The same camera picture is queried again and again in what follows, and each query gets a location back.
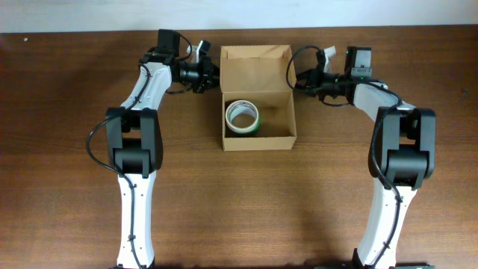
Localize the cream masking tape roll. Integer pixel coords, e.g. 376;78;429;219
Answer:
225;100;261;135

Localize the brown cardboard box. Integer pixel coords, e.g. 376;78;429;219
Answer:
220;45;297;152

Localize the green tape roll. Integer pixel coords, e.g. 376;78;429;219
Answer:
226;114;261;136

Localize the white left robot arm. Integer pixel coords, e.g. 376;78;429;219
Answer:
105;29;219;268

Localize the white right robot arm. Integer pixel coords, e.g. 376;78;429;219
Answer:
285;46;436;268

